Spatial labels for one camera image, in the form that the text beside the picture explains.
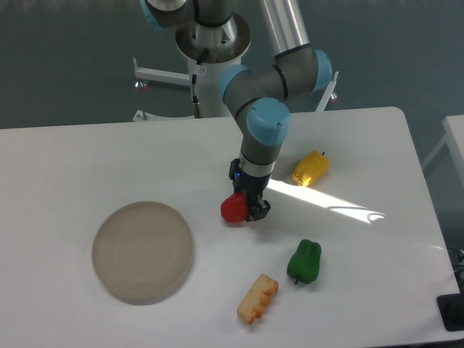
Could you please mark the red toy pepper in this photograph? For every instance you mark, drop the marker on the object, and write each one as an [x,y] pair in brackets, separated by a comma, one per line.
[235,209]

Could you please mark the yellow toy pepper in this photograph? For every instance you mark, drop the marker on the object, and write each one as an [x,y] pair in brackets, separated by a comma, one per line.
[311,168]

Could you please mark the beige round plate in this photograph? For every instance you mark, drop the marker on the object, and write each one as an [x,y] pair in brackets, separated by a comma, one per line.
[143,252]

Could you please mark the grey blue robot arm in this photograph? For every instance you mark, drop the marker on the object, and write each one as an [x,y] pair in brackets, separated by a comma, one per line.
[264,125]

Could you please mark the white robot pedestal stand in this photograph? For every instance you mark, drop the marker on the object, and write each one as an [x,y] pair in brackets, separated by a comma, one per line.
[213,39]

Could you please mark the green toy pepper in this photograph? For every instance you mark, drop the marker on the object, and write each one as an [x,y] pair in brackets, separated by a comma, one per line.
[304,264]

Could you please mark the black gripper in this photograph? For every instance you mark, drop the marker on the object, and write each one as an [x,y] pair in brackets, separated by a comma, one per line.
[252,187]

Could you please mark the orange fried toy food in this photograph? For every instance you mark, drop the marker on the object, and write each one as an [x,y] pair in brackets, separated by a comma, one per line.
[257,299]

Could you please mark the black device at right edge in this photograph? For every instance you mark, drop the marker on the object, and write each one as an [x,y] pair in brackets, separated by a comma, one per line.
[451,311]

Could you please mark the white side table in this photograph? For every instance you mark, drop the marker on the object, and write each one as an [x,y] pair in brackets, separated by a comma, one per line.
[450,143]

